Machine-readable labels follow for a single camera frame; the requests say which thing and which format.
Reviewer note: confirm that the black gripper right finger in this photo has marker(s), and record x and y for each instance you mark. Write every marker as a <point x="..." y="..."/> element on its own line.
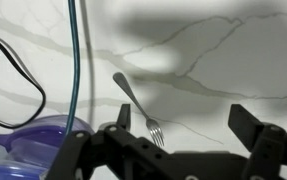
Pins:
<point x="266" y="142"/>

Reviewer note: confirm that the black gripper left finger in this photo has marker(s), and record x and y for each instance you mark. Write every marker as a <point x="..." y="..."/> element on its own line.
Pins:
<point x="118" y="130"/>

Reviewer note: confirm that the metal fork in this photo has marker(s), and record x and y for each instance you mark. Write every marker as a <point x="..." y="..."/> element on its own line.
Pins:
<point x="151" y="124"/>

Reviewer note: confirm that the purple plastic container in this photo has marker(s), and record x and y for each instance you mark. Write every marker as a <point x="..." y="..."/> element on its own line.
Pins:
<point x="28" y="152"/>

